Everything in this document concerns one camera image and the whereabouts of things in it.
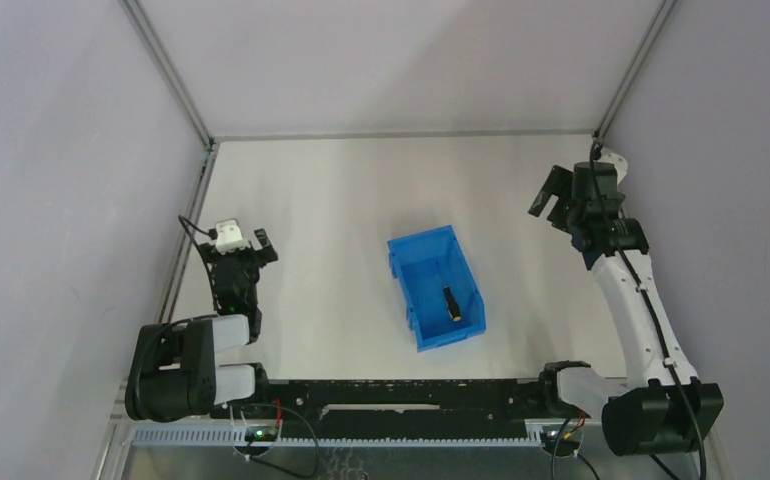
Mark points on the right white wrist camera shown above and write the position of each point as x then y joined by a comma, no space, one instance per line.
620,164

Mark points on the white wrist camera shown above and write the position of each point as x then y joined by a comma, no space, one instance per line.
229,238
620,164

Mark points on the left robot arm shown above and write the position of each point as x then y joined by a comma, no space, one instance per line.
175,372

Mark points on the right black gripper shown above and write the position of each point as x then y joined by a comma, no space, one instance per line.
557,183

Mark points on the black mounting rail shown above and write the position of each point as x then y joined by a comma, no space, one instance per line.
393,410

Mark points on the blue plastic bin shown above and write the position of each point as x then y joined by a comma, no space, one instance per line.
423,263

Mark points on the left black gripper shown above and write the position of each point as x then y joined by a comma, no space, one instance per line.
243,256

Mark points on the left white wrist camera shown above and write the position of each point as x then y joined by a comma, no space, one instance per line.
229,238

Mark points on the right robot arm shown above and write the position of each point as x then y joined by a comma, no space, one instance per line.
664,406

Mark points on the black yellow screwdriver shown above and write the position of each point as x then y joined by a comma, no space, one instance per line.
451,305

